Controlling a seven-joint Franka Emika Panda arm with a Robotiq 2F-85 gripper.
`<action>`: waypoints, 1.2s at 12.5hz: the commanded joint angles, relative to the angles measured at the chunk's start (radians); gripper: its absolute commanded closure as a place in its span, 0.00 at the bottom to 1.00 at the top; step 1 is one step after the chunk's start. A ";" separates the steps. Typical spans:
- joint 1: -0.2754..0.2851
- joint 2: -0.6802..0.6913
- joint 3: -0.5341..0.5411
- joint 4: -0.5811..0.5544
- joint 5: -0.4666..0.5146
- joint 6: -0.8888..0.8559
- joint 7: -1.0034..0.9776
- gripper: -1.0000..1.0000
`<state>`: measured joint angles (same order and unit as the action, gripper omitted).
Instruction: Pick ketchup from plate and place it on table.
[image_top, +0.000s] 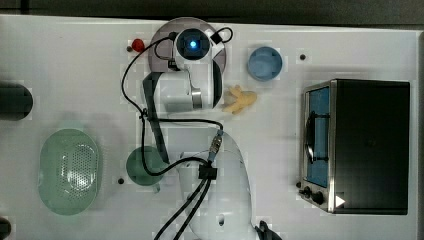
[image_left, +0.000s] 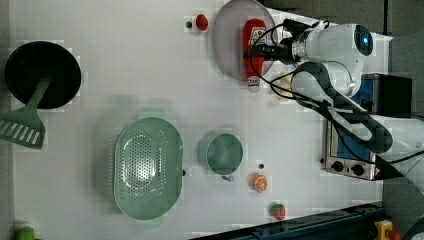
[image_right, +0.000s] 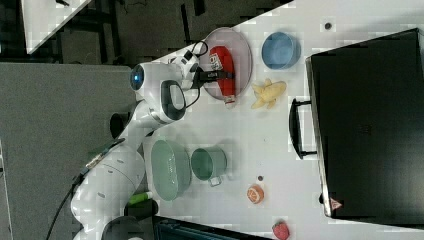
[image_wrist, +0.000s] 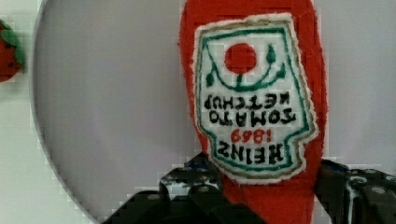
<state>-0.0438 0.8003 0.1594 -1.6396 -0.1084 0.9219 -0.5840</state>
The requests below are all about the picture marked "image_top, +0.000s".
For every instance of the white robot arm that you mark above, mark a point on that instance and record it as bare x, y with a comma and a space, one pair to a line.
218, 204

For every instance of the peeled toy banana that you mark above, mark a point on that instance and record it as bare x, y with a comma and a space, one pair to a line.
242, 98

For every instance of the blue bowl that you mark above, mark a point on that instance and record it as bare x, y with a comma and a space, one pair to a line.
265, 64

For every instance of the small red tomato toy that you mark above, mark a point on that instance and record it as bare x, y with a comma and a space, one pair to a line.
138, 45

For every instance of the black toaster oven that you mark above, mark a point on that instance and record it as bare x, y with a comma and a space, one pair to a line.
355, 146

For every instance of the green oval colander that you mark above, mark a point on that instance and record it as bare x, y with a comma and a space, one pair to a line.
68, 172

